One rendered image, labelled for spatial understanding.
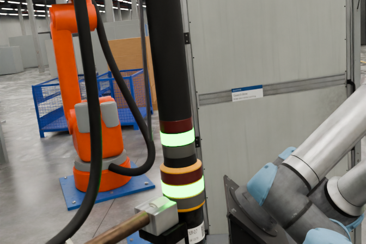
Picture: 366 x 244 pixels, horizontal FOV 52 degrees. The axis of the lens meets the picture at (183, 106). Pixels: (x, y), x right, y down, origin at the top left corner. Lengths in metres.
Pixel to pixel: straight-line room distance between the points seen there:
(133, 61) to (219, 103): 6.11
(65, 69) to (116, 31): 6.76
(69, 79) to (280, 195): 3.75
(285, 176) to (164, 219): 0.42
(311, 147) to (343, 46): 1.89
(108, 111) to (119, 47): 4.36
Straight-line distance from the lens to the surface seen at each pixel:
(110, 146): 4.25
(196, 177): 0.38
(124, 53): 8.36
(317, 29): 2.52
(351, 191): 1.05
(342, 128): 0.80
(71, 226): 0.32
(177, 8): 0.36
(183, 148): 0.37
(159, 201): 0.38
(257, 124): 2.41
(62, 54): 4.28
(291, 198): 0.74
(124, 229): 0.35
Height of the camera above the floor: 1.72
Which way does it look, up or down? 12 degrees down
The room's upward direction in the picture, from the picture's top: 6 degrees counter-clockwise
